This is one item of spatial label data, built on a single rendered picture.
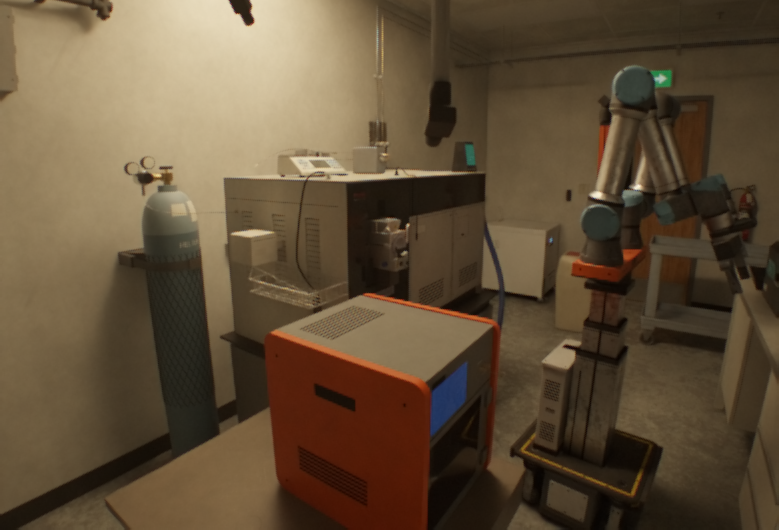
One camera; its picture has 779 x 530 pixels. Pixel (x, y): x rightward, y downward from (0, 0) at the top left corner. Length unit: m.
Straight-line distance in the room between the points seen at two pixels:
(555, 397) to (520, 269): 2.93
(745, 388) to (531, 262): 2.58
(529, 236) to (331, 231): 3.38
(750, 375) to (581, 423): 1.02
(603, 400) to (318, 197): 1.37
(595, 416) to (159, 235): 1.93
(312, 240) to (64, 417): 1.41
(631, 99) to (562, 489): 1.51
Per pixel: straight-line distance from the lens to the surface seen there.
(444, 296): 2.14
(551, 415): 2.00
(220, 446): 1.41
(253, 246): 1.57
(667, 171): 1.59
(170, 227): 1.94
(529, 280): 4.75
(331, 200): 1.48
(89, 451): 2.51
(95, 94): 2.22
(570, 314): 4.12
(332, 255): 1.51
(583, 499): 2.06
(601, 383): 1.93
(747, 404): 2.78
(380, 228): 1.54
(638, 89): 1.44
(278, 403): 1.08
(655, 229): 5.14
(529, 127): 5.31
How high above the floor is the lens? 1.52
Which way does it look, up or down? 11 degrees down
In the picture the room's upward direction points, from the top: straight up
